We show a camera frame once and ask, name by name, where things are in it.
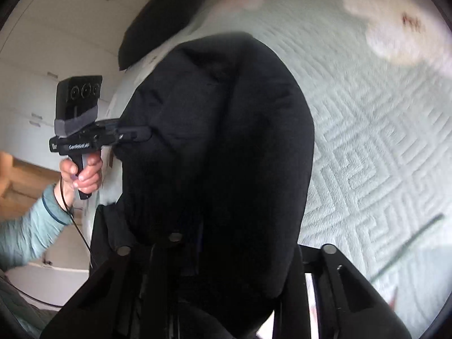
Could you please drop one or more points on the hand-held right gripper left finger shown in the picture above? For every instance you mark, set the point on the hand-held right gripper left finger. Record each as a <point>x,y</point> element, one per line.
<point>106,289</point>

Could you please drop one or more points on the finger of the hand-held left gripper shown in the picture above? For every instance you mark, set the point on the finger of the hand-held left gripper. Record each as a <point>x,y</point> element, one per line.
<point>136,135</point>
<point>107,123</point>

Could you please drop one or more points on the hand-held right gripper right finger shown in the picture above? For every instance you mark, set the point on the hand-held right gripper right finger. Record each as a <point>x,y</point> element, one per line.
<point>339,282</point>

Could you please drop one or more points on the black hooded jacket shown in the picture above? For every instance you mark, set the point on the black hooded jacket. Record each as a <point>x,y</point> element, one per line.
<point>219,130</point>

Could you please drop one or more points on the person's left forearm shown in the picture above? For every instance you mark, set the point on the person's left forearm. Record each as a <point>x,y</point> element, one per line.
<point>28,226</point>

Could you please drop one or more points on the person's left hand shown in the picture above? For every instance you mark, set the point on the person's left hand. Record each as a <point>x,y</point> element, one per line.
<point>90,180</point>

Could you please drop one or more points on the white round tub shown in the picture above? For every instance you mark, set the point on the white round tub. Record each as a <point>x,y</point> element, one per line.
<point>49,282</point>

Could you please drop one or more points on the white wardrobe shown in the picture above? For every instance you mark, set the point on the white wardrobe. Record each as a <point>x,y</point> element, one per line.
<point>42,42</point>

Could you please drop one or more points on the person's grey quilted top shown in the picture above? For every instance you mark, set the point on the person's grey quilted top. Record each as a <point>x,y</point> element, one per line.
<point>21,307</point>

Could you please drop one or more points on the black garment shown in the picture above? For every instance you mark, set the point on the black garment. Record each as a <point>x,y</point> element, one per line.
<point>155,17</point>

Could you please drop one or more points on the floral quilted bed cover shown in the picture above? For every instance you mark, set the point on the floral quilted bed cover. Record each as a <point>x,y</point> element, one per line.
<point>353,130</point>

